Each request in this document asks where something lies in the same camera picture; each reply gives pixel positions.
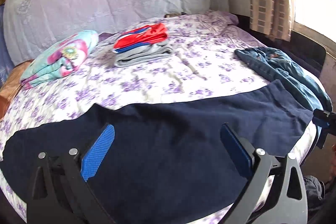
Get dark navy pants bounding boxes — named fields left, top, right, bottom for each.
left=1, top=80, right=313, bottom=223

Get blue denim jeans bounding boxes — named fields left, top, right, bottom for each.
left=234, top=47, right=334, bottom=132

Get brown tan pillow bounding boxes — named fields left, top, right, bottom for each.
left=0, top=60, right=33, bottom=121

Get folded teal pink floral quilt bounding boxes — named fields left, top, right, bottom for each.
left=20, top=30, right=99, bottom=89

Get blue patterned cloth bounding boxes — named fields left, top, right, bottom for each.
left=0, top=5, right=14, bottom=87

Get purple floral bedspread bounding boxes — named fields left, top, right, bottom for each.
left=0, top=9, right=326, bottom=224

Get folded grey garment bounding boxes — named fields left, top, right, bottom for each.
left=114, top=40, right=173, bottom=68

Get folded red blue garment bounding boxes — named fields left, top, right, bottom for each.
left=113, top=23, right=168, bottom=53

